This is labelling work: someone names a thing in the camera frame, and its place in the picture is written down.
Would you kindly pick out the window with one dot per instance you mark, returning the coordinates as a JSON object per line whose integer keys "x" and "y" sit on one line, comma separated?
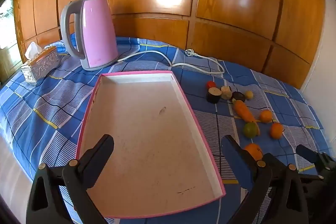
{"x": 6, "y": 19}

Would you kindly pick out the silver embossed tissue box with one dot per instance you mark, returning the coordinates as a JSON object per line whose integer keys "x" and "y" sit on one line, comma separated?
{"x": 42, "y": 62}

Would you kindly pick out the red cherry tomato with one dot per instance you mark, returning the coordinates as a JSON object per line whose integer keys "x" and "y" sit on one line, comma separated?
{"x": 210, "y": 84}

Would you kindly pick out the pink-edged white tray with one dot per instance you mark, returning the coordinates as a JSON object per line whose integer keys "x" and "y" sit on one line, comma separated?
{"x": 149, "y": 140}

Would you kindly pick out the green tomato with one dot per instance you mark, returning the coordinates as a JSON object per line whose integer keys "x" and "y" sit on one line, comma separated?
{"x": 250, "y": 130}

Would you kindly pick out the pink electric kettle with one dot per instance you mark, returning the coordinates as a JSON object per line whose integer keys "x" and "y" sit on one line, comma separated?
{"x": 97, "y": 32}

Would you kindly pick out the dark round fruit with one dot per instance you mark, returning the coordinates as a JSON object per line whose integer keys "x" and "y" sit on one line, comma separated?
{"x": 238, "y": 96}

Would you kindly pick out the small yellow fruit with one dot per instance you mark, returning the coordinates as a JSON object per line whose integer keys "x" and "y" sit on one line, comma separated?
{"x": 248, "y": 94}

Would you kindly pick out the carrot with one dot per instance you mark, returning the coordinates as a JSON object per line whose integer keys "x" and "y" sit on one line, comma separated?
{"x": 244, "y": 112}

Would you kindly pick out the small pale eggplant piece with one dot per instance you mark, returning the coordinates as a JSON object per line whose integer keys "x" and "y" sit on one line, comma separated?
{"x": 226, "y": 92}

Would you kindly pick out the blue checked blanket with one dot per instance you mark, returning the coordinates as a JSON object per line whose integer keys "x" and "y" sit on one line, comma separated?
{"x": 47, "y": 108}

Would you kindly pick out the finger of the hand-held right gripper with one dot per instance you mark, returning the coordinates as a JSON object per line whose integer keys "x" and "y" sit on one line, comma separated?
{"x": 307, "y": 153}

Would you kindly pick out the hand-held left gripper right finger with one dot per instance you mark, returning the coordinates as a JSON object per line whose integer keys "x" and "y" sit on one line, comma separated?
{"x": 236, "y": 158}

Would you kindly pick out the large eggplant piece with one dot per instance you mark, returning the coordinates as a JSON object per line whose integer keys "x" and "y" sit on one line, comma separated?
{"x": 214, "y": 96}

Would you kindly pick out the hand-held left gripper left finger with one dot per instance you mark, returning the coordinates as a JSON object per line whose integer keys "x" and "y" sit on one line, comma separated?
{"x": 101, "y": 149}

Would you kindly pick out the large orange with stem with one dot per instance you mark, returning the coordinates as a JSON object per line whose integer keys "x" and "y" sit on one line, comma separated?
{"x": 253, "y": 150}

